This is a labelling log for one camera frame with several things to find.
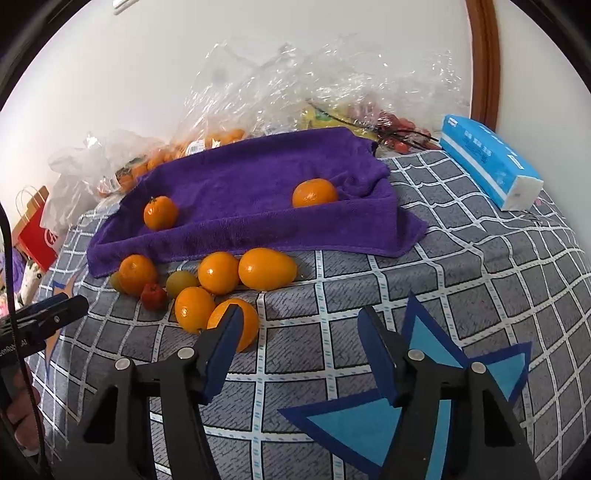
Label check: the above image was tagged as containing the round orange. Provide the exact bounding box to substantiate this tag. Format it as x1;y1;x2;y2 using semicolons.
119;254;160;296
198;251;241;296
292;178;339;208
206;298;260;354
174;287;217;334

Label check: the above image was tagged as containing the person's left hand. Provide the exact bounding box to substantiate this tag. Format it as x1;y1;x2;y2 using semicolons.
0;364;44;455

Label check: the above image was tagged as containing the large oval orange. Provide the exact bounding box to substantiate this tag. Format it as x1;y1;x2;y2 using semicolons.
238;248;298;292

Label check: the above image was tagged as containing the yellow-green round citrus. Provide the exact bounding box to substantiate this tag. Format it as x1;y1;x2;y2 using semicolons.
165;270;200;298

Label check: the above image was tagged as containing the orange with green stem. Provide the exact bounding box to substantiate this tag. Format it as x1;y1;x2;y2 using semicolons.
143;196;179;231

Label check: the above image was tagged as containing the red paper bag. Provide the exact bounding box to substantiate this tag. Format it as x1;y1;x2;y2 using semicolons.
13;185;63;273

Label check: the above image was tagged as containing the red strawberry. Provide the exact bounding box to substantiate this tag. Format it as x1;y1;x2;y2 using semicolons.
141;283;168;311

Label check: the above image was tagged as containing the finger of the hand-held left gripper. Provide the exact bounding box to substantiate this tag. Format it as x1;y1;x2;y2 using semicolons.
16;294;90;344

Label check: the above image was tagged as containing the blue tissue pack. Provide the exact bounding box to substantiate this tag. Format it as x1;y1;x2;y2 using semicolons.
438;114;544;212

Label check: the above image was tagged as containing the white plastic bag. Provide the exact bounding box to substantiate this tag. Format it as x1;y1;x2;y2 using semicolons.
41;131;139;232

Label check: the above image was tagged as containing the labelled clear bag of oranges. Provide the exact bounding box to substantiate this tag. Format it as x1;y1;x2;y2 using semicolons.
171;124;250;158

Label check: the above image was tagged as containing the yellow package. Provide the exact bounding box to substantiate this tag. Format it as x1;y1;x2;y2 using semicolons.
300;104;356;134

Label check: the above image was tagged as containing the large clear plastic wrap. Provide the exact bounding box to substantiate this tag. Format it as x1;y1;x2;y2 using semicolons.
182;39;472;148

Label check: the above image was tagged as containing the brown wooden frame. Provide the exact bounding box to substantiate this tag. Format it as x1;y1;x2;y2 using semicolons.
464;0;502;132

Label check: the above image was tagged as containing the purple towel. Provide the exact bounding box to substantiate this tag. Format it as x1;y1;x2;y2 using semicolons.
87;127;429;278

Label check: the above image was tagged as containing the black cable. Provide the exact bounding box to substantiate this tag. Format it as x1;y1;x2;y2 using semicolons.
0;203;52;480

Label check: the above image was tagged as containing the black string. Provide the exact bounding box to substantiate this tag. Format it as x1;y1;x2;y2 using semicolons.
369;129;444;153

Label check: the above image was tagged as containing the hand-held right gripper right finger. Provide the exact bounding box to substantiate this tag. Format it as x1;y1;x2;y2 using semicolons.
358;305;541;480

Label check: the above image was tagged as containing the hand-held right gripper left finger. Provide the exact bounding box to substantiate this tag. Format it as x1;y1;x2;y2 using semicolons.
55;305;245;480

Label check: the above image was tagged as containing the pile of red cherry tomatoes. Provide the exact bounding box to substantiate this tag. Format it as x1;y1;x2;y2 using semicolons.
351;104;435;153

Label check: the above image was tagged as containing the white printed bag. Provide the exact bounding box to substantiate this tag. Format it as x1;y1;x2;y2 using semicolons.
18;261;47;305

